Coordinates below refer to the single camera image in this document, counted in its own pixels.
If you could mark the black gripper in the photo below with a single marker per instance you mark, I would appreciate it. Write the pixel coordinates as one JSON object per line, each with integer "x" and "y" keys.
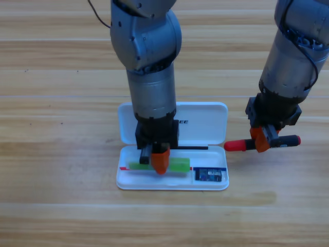
{"x": 159, "y": 133}
{"x": 275, "y": 112}

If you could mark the green highlighter pen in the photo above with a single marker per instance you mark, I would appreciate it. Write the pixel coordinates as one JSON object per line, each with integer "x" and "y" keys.
{"x": 180, "y": 164}

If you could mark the red and black marker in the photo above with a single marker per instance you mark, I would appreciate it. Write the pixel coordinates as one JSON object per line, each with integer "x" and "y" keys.
{"x": 236, "y": 145}

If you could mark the black eraser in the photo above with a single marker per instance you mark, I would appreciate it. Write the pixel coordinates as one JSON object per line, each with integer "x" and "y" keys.
{"x": 208, "y": 174}

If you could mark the white Unitree pencil case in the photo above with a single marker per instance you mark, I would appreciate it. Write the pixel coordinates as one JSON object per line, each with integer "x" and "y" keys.
{"x": 203, "y": 123}

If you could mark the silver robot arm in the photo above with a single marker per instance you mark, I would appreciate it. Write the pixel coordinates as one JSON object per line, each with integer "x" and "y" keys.
{"x": 290, "y": 59}
{"x": 149, "y": 64}

